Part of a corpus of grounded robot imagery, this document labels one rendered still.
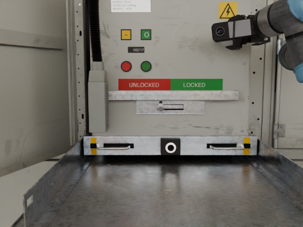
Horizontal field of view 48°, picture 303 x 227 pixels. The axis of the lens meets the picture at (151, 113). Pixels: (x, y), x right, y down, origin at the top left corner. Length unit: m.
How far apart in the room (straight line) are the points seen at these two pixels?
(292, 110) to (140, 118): 0.57
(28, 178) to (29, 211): 0.70
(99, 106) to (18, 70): 0.28
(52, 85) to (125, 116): 0.29
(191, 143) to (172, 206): 0.37
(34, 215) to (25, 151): 0.46
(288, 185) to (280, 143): 0.45
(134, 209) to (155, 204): 0.05
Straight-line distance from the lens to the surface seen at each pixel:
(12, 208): 1.43
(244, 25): 0.90
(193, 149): 1.07
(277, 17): 0.82
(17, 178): 1.38
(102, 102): 0.95
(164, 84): 1.05
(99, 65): 0.97
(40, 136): 1.17
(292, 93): 1.32
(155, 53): 1.05
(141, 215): 0.69
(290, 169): 0.89
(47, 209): 0.74
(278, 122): 1.32
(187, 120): 1.06
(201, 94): 1.02
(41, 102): 1.16
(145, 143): 1.06
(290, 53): 0.82
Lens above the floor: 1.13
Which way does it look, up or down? 7 degrees down
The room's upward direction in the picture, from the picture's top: straight up
